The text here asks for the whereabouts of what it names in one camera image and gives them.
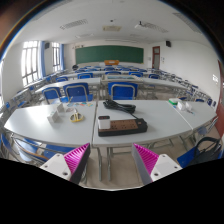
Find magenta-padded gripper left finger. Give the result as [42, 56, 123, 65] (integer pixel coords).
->
[39, 142, 92, 185]

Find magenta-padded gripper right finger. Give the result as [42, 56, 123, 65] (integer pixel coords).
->
[131, 143, 183, 186]

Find dark power strip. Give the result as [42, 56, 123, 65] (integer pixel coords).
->
[97, 118, 149, 137]

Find colourful paper cards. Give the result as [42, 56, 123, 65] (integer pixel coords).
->
[65, 101, 94, 108]

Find green and white box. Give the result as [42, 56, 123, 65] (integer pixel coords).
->
[168, 97, 183, 105]

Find blue classroom chair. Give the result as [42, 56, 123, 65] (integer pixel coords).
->
[41, 86, 63, 105]
[62, 82, 94, 103]
[107, 81, 139, 101]

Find dark red door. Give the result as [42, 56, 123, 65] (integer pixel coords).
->
[215, 59, 224, 138]

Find rows of white desks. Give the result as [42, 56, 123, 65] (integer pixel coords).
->
[6, 66, 214, 111]

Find rows of blue chairs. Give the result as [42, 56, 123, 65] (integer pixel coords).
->
[0, 65, 216, 108]

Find framed picture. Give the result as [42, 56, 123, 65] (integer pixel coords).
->
[105, 74, 143, 81]

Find large bright window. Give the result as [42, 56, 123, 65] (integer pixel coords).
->
[21, 40, 40, 87]

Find blue curtain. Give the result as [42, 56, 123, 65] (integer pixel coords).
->
[39, 40, 47, 78]
[60, 43, 65, 71]

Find brown door with window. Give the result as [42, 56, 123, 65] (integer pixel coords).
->
[152, 45, 161, 70]

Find narrow bright window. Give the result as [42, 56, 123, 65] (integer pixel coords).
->
[51, 42, 62, 73]

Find orange wooden lectern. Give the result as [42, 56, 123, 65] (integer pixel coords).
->
[104, 59, 120, 66]

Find green chalkboard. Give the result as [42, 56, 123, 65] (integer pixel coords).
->
[75, 45, 145, 65]

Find white ceiling projector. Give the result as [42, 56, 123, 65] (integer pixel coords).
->
[134, 21, 149, 30]

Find ceiling light panels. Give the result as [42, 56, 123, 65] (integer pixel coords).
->
[59, 11, 203, 39]

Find dark bag with handles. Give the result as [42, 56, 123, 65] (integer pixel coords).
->
[191, 136, 224, 166]

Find yellow-handled scissors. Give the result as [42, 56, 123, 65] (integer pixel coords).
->
[69, 111, 85, 123]

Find coiled black power cable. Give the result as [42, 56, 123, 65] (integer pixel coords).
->
[102, 98, 144, 121]

